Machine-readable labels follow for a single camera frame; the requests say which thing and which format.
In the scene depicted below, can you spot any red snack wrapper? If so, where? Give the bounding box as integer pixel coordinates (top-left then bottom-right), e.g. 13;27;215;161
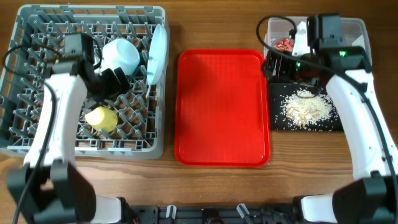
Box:
274;38;294;52

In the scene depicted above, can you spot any small light blue bowl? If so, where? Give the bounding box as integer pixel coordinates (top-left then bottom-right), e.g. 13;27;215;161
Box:
100;39;141;76

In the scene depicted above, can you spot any yellow cup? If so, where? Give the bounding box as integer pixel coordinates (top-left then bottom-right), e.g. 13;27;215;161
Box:
85;106;118;133

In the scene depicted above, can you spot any light blue plate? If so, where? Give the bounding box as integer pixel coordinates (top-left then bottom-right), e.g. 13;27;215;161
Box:
147;24;167;86

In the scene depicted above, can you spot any white plastic fork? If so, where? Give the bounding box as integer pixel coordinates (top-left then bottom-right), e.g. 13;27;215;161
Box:
146;85;152;99

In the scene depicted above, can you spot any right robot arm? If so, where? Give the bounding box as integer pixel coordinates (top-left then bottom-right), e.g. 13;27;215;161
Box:
267;14;397;223

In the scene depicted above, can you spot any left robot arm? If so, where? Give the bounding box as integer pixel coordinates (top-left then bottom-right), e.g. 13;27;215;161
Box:
6;33;140;223

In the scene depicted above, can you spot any grey dishwasher rack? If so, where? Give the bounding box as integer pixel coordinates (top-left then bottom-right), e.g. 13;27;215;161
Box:
1;4;168;159

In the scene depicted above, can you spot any rice and peanut waste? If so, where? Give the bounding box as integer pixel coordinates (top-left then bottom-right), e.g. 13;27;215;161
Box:
275;88;340;131

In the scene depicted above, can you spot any black waste tray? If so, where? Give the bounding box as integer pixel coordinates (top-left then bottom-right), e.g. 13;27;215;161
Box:
268;83;343;132

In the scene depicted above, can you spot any clear plastic bin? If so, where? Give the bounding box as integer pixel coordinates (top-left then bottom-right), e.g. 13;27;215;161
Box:
264;17;373;64

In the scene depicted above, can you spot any red plastic tray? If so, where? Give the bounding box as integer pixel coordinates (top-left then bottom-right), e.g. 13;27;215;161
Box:
174;49;271;167

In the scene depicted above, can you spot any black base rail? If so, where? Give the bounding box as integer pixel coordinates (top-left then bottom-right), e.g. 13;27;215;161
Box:
131;203;298;224

